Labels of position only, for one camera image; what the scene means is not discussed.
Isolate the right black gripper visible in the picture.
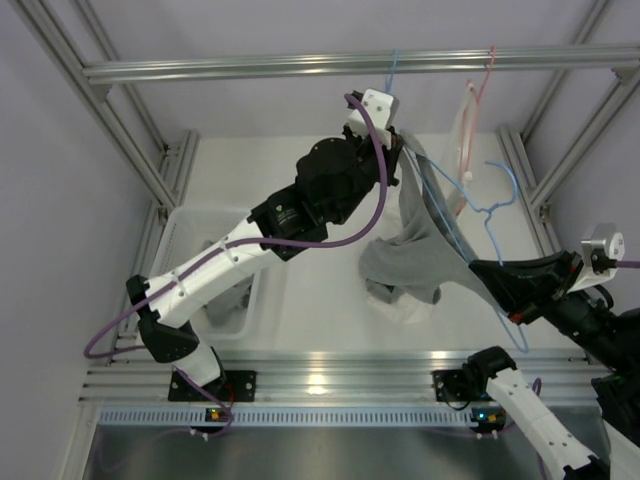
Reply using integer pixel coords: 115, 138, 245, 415
469, 250, 634, 371

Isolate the grey tank top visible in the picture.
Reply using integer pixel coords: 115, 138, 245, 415
359, 130, 499, 308
205, 276, 254, 326

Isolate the light blue wire hanger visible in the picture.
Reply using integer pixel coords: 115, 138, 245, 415
384, 49, 399, 94

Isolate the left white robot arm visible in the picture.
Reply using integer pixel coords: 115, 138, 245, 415
126, 128, 403, 400

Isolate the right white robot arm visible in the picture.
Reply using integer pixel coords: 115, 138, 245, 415
462, 246, 639, 479

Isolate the white tank top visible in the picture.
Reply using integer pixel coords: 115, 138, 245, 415
367, 97, 481, 326

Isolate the white plastic basket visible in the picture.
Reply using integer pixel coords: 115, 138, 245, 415
137, 206, 281, 343

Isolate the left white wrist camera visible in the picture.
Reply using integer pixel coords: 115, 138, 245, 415
346, 89, 399, 149

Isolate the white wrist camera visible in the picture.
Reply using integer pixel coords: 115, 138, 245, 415
569, 223, 625, 293
346, 89, 399, 149

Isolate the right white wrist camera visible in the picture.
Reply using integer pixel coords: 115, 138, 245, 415
569, 223, 625, 293

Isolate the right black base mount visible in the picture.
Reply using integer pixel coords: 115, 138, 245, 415
432, 369, 482, 403

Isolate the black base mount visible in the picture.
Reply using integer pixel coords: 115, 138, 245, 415
167, 370, 257, 403
432, 369, 482, 403

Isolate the right aluminium frame post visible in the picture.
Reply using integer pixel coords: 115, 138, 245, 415
494, 0, 640, 261

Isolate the aluminium frame post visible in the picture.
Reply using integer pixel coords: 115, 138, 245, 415
494, 0, 640, 261
10, 1, 200, 213

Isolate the pink wire hanger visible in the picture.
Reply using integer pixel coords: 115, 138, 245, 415
457, 45, 497, 187

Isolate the left aluminium frame post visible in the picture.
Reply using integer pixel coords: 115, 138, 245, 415
10, 1, 200, 213

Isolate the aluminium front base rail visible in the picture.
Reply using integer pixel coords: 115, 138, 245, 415
79, 349, 607, 406

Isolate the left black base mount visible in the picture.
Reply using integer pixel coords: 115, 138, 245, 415
167, 370, 257, 403

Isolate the aluminium hanging rail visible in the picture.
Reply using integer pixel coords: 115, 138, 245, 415
83, 44, 639, 85

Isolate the slotted grey cable duct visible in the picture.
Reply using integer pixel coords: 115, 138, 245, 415
98, 406, 477, 428

